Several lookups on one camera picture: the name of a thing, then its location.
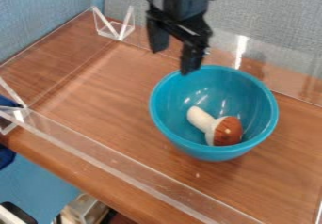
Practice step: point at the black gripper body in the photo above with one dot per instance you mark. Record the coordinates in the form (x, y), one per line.
(180, 18)

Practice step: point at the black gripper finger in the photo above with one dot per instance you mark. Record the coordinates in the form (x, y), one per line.
(157, 36)
(192, 56)

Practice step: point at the blue plastic bowl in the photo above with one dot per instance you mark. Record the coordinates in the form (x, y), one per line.
(223, 92)

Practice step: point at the brown and white mushroom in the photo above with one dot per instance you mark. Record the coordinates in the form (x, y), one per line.
(221, 131)

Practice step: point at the clear acrylic back barrier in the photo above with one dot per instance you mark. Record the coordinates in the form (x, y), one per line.
(289, 72)

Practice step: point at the clear acrylic barrier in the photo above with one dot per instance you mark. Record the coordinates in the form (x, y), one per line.
(143, 193)
(289, 72)

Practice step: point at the clear acrylic front barrier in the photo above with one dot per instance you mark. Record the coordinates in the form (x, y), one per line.
(143, 193)

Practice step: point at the blue cloth object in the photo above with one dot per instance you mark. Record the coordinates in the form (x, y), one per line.
(6, 153)

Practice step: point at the black and white object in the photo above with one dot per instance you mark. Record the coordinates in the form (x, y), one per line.
(12, 215)

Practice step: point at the clear acrylic corner bracket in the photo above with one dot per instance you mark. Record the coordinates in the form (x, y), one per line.
(112, 29)

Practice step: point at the metal frame under table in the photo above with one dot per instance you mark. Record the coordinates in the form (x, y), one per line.
(84, 210)

